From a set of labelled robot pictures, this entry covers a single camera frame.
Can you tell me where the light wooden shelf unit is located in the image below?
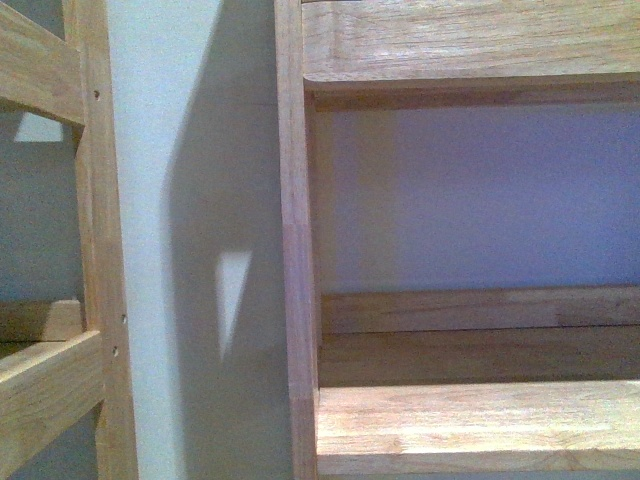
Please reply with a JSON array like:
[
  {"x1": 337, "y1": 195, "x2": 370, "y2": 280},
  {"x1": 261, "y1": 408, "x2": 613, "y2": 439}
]
[{"x1": 274, "y1": 1, "x2": 639, "y2": 479}]

